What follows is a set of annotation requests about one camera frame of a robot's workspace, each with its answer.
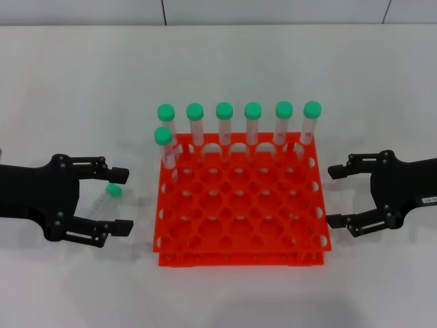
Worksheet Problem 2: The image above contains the orange plastic test tube rack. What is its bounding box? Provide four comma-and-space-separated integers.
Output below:
152, 132, 333, 267

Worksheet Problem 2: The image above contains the clear test tube green cap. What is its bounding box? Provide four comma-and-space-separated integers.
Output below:
298, 100, 323, 152
244, 101, 263, 148
215, 101, 234, 151
87, 182, 123, 223
272, 100, 294, 148
156, 103, 179, 161
153, 126, 181, 185
186, 102, 205, 155

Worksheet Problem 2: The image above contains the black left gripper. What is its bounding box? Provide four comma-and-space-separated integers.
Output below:
0, 154, 135, 247

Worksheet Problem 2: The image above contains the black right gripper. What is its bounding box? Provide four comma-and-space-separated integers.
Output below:
326, 150, 437, 239

